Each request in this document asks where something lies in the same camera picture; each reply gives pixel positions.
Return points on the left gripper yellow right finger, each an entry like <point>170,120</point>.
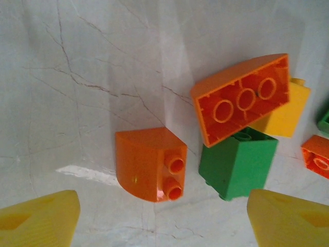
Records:
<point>288,221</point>

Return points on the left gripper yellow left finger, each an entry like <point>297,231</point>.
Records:
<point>38,221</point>

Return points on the green lego brick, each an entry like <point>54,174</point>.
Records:
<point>324,122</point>
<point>239,167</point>

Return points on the yellow lego brick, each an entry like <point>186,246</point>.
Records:
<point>285,115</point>

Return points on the orange curved lego brick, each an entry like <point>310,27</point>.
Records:
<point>144,159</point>

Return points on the orange long lego brick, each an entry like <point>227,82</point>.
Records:
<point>231,85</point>

